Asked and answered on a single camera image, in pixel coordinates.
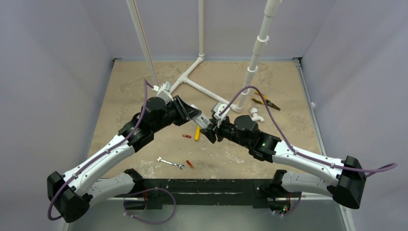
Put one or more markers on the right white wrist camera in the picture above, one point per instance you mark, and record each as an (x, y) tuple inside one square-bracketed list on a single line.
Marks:
[(216, 111)]

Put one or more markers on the aluminium rail frame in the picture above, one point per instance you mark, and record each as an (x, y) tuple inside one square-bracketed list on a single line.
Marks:
[(282, 82)]

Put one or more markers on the silver open-end wrench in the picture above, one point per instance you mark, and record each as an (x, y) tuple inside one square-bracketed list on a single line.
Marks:
[(179, 166)]

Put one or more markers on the white PVC pipe frame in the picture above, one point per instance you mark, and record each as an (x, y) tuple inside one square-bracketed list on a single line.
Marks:
[(260, 43)]

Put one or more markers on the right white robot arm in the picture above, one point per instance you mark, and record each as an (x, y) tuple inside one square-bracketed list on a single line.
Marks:
[(342, 180)]

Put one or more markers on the yellow handled pliers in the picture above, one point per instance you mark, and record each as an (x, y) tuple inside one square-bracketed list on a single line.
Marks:
[(264, 101)]

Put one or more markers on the yellow handled screwdriver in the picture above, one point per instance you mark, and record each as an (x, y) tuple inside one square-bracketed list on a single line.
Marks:
[(197, 133)]

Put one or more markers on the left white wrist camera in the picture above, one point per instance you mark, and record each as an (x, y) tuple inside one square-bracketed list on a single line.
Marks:
[(163, 91)]

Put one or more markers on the white remote control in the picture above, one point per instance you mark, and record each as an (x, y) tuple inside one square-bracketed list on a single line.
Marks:
[(201, 119)]

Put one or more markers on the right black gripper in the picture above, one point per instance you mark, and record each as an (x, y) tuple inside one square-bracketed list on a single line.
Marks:
[(218, 130)]

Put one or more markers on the white plastic faucet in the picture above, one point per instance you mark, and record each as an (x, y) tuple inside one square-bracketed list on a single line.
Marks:
[(255, 116)]

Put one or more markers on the red battery near wrench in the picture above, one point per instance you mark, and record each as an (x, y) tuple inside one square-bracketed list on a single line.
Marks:
[(190, 164)]

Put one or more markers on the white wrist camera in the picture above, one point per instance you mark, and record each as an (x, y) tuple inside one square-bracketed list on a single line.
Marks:
[(216, 111), (163, 91)]

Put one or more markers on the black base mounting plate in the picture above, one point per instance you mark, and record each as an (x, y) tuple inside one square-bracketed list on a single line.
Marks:
[(257, 193)]

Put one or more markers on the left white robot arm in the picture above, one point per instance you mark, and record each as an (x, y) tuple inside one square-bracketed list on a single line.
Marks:
[(72, 193)]

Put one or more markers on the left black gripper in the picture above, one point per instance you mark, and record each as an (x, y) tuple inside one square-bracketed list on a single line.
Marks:
[(184, 112)]

